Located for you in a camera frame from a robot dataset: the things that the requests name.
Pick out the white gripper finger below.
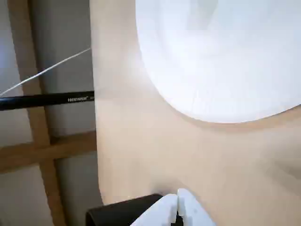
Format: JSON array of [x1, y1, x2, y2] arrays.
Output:
[[128, 194, 178, 226], [177, 188, 217, 226]]

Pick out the black round pot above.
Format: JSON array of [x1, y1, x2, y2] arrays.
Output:
[[86, 193, 183, 226]]

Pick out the white paper plate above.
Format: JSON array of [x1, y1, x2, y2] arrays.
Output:
[[135, 0, 301, 124]]

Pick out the black Neewer stand pole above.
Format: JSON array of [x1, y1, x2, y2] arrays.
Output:
[[0, 90, 95, 111]]

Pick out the wooden cross frame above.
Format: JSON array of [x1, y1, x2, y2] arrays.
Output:
[[0, 0, 97, 226]]

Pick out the thin white cable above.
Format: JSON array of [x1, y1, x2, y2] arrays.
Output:
[[0, 47, 92, 97]]

